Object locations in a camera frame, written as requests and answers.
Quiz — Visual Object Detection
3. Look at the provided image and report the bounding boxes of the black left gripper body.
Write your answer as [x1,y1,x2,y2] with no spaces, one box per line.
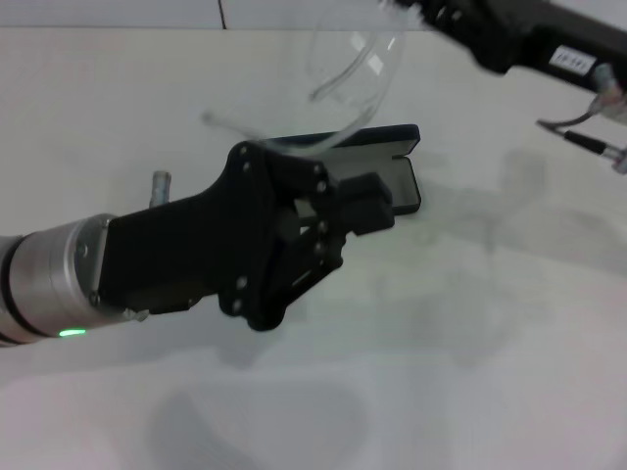
[97,140,306,332]

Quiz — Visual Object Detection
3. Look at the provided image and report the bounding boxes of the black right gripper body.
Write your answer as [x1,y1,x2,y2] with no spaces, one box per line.
[421,0,627,94]

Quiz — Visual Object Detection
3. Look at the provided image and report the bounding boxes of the clear white glasses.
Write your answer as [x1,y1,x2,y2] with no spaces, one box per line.
[202,13,409,159]

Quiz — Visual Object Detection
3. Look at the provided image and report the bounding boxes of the black glasses case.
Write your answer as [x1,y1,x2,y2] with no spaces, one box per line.
[254,124,422,216]

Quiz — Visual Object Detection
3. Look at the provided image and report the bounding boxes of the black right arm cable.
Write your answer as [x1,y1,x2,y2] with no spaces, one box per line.
[536,95,627,173]

